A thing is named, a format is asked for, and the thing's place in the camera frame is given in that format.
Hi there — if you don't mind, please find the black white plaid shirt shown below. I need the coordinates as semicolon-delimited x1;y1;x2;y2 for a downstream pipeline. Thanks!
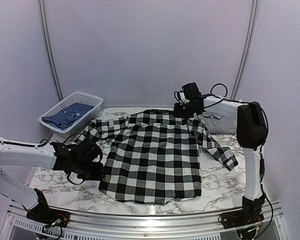
75;109;238;205

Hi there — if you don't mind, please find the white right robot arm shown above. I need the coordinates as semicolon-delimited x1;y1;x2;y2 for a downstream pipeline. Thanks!
173;82;269;224

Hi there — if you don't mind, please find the aluminium corner post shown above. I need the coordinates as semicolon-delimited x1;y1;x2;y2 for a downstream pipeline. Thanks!
230;0;260;100
37;0;64;101

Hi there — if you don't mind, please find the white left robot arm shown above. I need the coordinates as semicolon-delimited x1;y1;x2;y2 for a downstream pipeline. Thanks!
0;137;103;223

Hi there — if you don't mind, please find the right aluminium corner post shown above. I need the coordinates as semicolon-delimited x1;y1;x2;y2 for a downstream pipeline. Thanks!
230;0;260;100

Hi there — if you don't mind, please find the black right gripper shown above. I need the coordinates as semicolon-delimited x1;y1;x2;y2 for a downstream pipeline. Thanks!
172;102;198;120

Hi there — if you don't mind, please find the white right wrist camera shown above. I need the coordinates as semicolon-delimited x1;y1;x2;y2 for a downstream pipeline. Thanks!
174;90;188;104

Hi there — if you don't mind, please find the left aluminium corner post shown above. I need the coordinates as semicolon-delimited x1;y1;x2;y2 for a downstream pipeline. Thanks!
37;0;64;101

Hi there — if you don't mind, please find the blue shirt in basket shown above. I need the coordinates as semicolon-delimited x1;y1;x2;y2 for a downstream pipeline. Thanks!
41;103;93;131

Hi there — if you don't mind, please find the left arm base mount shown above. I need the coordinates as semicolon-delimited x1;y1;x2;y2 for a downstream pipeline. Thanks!
26;207;70;228

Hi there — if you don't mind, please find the white plastic basket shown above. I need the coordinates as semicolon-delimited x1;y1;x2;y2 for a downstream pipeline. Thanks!
38;91;104;138

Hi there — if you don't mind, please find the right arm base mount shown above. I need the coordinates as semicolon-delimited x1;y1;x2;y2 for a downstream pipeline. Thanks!
218;210;264;229

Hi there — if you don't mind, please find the folded grey shirt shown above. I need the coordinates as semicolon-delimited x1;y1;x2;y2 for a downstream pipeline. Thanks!
197;112;237;135

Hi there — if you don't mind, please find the aluminium front frame rail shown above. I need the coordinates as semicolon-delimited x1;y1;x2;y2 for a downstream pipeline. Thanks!
0;201;291;240

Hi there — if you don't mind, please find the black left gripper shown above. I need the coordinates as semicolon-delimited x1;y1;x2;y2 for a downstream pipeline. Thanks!
73;160;106;181

